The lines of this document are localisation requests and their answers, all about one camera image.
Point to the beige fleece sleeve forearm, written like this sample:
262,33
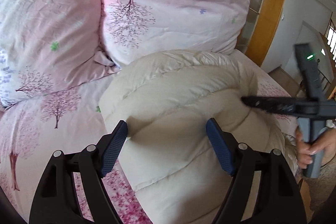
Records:
322,194

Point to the left pink floral pillow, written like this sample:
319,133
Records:
49,46

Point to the pink floral bed sheet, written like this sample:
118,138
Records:
69,121

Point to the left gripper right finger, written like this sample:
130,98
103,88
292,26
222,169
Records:
278,197

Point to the beige quilted down jacket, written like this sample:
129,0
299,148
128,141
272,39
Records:
166,99

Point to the pink floral pillow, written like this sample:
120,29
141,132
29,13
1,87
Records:
49,46
131,29

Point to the person's right hand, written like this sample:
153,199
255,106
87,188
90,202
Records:
305,151

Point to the right pink floral pillow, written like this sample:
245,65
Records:
131,29

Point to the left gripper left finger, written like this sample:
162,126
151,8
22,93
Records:
55,199

